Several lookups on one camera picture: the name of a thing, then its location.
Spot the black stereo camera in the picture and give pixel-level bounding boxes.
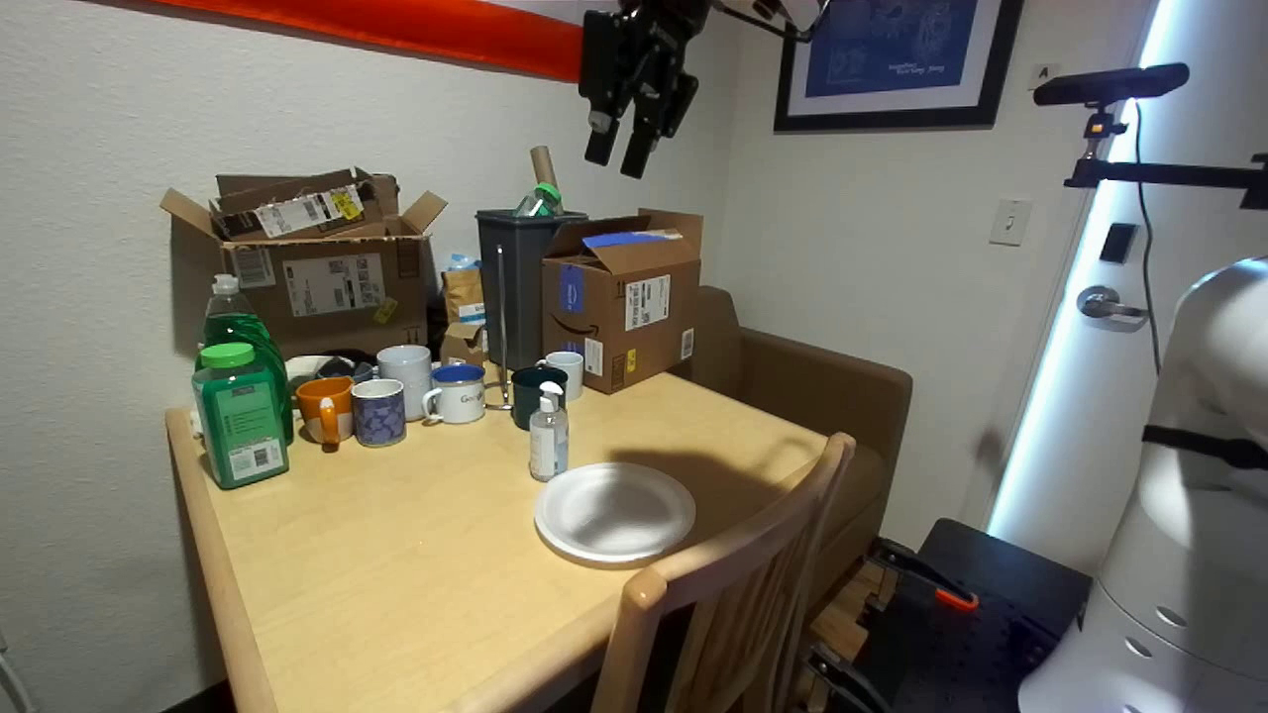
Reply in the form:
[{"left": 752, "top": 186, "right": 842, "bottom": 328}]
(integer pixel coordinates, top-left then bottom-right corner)
[{"left": 1029, "top": 59, "right": 1192, "bottom": 112}]

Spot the tall white mug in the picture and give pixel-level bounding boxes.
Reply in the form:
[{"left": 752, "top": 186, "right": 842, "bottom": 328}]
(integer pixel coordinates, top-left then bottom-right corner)
[{"left": 373, "top": 342, "right": 438, "bottom": 422}]

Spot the orange mug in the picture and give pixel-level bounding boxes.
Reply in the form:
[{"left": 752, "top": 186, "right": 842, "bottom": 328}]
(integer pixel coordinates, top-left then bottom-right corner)
[{"left": 288, "top": 372, "right": 360, "bottom": 455}]

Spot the silver door handle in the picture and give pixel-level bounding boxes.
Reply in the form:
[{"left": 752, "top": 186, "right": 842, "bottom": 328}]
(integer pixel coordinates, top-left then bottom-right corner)
[{"left": 1076, "top": 279, "right": 1148, "bottom": 334}]

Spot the dark green mug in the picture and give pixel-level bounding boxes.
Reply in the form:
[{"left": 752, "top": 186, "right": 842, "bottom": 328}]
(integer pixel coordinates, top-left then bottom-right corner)
[{"left": 508, "top": 361, "right": 572, "bottom": 430}]

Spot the black clamp orange handle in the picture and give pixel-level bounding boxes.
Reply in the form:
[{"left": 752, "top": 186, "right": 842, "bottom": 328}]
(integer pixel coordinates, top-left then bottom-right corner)
[{"left": 871, "top": 534, "right": 986, "bottom": 620}]

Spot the white mug blue rim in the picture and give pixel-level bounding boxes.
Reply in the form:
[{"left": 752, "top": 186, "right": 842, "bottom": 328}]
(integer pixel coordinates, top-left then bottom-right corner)
[{"left": 422, "top": 361, "right": 492, "bottom": 427}]

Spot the brown cardboard tube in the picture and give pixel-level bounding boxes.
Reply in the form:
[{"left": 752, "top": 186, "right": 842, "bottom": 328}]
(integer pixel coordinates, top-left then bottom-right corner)
[{"left": 527, "top": 142, "right": 568, "bottom": 195}]

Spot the white door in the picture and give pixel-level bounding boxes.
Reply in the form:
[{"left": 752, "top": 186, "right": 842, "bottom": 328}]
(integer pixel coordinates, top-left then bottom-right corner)
[{"left": 986, "top": 0, "right": 1268, "bottom": 578}]

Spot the green square bottle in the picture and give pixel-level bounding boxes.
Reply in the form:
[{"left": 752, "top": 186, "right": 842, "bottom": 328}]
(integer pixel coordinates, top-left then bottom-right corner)
[{"left": 189, "top": 342, "right": 292, "bottom": 495}]

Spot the framed blue picture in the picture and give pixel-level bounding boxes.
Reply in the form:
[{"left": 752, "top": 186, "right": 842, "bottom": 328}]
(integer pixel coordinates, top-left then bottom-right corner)
[{"left": 773, "top": 0, "right": 1028, "bottom": 136}]

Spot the small brown cardboard box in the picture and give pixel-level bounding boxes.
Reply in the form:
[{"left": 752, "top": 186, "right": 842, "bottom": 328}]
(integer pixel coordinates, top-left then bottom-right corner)
[{"left": 438, "top": 249, "right": 492, "bottom": 367}]

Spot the small white cup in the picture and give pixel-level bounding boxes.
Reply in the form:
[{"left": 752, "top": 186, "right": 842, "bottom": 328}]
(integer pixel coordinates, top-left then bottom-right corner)
[{"left": 534, "top": 348, "right": 586, "bottom": 409}]

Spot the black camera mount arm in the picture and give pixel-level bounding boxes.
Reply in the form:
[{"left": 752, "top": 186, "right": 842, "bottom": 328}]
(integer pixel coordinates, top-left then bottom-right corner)
[{"left": 1068, "top": 107, "right": 1268, "bottom": 213}]

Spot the large open cardboard box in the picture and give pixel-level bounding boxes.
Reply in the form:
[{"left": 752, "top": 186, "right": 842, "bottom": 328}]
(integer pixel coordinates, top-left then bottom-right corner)
[{"left": 158, "top": 180, "right": 453, "bottom": 361}]

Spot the green plastic bottle trash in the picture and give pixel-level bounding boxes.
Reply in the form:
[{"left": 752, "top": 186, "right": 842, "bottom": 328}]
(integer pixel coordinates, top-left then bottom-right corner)
[{"left": 512, "top": 180, "right": 572, "bottom": 223}]

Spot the flattened cardboard with label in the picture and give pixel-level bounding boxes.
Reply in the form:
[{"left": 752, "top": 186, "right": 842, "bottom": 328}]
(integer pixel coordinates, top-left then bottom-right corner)
[{"left": 210, "top": 166, "right": 405, "bottom": 245}]

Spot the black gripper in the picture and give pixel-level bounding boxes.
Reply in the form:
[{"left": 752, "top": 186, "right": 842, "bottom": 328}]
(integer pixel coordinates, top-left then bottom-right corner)
[{"left": 579, "top": 0, "right": 710, "bottom": 180}]

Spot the blue patterned mug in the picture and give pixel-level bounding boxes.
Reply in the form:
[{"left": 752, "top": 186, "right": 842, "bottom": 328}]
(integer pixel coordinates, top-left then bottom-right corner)
[{"left": 348, "top": 375, "right": 413, "bottom": 452}]

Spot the brown armchair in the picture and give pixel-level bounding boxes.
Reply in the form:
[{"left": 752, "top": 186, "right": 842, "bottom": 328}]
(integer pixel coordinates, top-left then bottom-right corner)
[{"left": 687, "top": 286, "right": 916, "bottom": 625}]

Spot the light wooden chair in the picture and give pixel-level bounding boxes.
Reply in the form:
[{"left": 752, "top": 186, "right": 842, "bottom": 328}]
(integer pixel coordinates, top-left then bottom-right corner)
[{"left": 586, "top": 427, "right": 859, "bottom": 713}]

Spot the white round plate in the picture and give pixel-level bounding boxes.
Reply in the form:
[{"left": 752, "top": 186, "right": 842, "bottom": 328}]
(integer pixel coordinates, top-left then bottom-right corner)
[{"left": 531, "top": 458, "right": 700, "bottom": 571}]

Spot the red wall banner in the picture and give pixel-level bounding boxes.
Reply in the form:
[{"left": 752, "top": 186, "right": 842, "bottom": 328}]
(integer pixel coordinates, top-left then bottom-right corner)
[{"left": 96, "top": 0, "right": 592, "bottom": 87}]

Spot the cardboard box with shipping label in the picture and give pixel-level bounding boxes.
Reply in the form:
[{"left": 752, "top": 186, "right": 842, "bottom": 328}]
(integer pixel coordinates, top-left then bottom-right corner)
[{"left": 541, "top": 210, "right": 704, "bottom": 394}]

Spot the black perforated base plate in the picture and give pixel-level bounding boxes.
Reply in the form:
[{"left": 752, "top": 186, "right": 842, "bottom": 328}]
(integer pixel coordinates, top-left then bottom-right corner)
[{"left": 830, "top": 513, "right": 1097, "bottom": 713}]

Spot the black trash bin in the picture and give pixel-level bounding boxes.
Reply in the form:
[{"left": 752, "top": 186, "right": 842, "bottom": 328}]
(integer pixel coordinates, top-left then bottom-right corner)
[{"left": 472, "top": 207, "right": 592, "bottom": 375}]

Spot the black camera cable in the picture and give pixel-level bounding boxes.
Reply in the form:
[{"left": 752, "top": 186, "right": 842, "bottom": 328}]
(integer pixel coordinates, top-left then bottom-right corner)
[{"left": 1131, "top": 175, "right": 1168, "bottom": 372}]

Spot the black door keypad lock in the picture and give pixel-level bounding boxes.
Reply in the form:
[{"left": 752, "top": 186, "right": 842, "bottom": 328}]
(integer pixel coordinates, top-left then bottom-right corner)
[{"left": 1097, "top": 219, "right": 1140, "bottom": 268}]

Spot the green soda bottle white cap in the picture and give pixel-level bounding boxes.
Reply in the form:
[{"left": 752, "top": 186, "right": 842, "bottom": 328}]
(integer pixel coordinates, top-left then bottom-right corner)
[{"left": 199, "top": 268, "right": 296, "bottom": 446}]

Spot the white light switch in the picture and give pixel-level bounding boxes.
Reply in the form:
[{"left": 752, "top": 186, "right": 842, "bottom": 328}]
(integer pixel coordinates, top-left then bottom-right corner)
[{"left": 986, "top": 195, "right": 1040, "bottom": 249}]

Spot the small clear pump bottle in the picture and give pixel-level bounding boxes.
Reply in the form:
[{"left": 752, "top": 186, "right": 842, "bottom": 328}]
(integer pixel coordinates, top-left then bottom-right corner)
[{"left": 527, "top": 375, "right": 575, "bottom": 487}]

